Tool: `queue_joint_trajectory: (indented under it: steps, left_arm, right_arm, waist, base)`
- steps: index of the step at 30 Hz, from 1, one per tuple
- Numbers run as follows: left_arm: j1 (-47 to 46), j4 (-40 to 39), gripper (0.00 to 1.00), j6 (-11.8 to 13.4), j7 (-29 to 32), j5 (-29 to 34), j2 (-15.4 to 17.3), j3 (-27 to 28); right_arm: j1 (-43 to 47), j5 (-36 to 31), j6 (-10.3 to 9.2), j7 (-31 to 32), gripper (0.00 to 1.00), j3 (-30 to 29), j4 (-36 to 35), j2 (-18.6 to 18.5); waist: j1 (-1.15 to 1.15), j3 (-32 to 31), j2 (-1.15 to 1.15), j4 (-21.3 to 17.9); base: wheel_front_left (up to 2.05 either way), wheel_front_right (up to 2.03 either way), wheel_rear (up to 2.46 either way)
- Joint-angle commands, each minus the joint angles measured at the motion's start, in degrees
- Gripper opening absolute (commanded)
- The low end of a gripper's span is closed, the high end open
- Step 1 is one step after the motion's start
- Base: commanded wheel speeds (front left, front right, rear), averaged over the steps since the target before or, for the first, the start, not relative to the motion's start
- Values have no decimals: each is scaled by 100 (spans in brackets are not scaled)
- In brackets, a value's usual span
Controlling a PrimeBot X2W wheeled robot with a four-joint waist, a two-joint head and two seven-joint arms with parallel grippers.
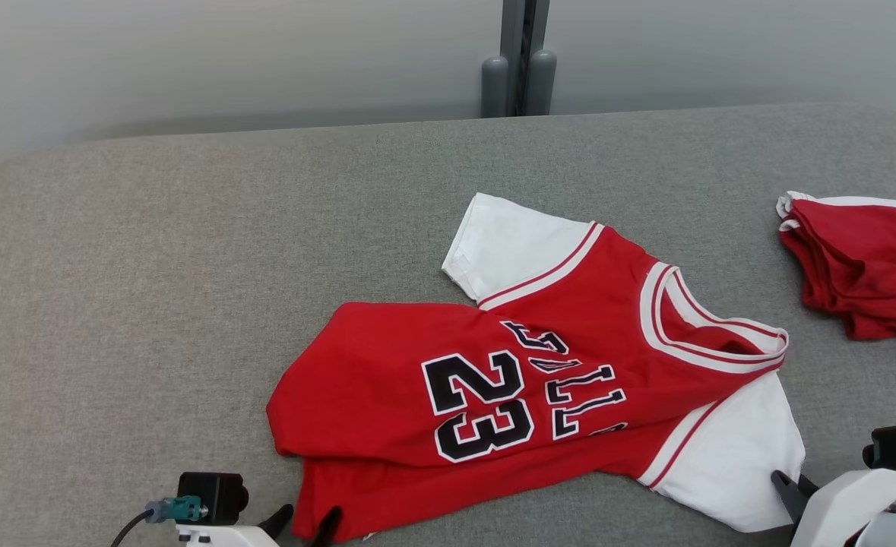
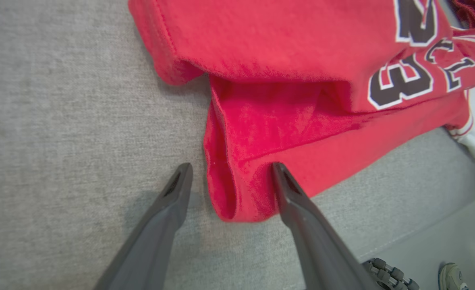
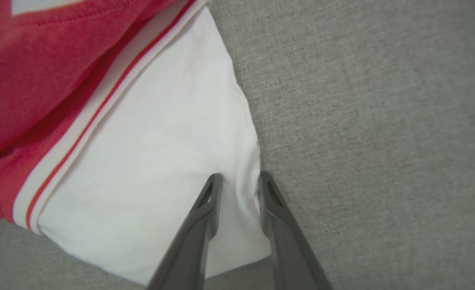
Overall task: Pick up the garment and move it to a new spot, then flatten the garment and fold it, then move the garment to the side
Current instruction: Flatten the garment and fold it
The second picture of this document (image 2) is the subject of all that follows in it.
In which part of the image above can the red white Bulls jersey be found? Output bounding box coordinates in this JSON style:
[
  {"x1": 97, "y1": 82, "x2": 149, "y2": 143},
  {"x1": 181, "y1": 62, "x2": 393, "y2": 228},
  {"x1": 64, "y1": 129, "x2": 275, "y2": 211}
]
[{"x1": 127, "y1": 0, "x2": 475, "y2": 223}]

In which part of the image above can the white grey sneaker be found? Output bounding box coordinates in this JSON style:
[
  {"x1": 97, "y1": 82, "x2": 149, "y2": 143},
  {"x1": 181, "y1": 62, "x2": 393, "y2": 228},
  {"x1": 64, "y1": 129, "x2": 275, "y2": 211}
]
[{"x1": 438, "y1": 262, "x2": 470, "y2": 290}]

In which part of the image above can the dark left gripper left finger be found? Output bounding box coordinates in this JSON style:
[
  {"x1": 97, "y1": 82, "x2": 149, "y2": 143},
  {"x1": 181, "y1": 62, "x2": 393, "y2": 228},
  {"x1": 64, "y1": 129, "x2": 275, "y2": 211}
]
[{"x1": 94, "y1": 162, "x2": 194, "y2": 290}]

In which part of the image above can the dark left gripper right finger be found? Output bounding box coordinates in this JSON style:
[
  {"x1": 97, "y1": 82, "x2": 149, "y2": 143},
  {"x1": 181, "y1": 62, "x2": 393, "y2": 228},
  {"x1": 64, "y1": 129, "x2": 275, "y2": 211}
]
[{"x1": 271, "y1": 162, "x2": 379, "y2": 290}]

